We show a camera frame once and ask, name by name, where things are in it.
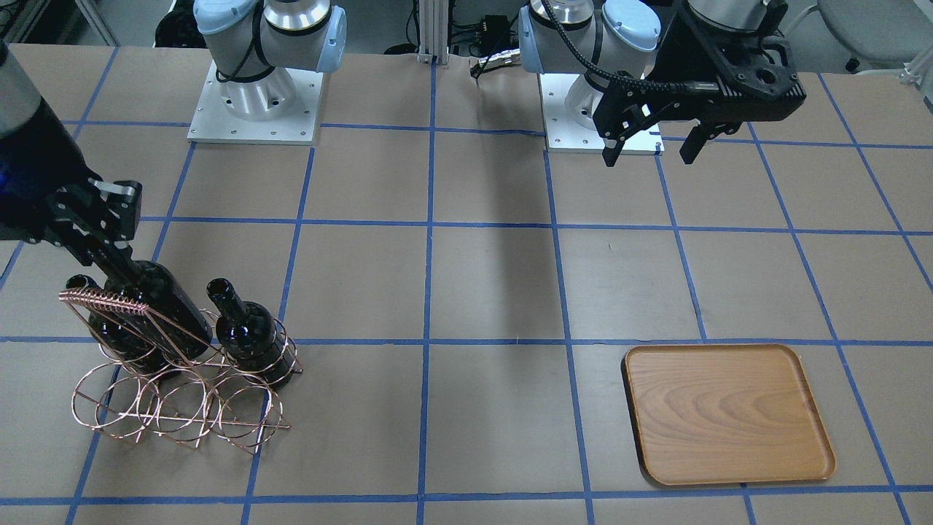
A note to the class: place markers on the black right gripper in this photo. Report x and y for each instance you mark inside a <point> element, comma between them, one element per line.
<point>36,171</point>

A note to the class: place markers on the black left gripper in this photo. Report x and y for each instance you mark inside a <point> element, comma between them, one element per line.
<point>681,55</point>

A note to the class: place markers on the dark wine bottle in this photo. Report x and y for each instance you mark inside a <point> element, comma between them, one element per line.
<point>157,306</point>
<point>250,336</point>

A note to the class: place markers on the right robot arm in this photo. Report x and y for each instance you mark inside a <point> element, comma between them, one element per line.
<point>247,39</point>

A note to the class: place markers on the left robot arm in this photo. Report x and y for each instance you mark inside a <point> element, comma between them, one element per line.
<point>610,74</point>

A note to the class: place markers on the dark wine bottle end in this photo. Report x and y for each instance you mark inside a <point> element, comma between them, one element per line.
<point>133,339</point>

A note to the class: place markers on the wooden tray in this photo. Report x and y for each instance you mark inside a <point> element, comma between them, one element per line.
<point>725,413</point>

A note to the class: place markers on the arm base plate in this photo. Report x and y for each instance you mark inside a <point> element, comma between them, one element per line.
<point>574,114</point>
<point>281,109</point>

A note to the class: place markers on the copper wire bottle basket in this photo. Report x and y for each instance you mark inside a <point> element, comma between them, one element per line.
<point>185,401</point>

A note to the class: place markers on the aluminium frame post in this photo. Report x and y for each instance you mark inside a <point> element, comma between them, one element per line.
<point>433,32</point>

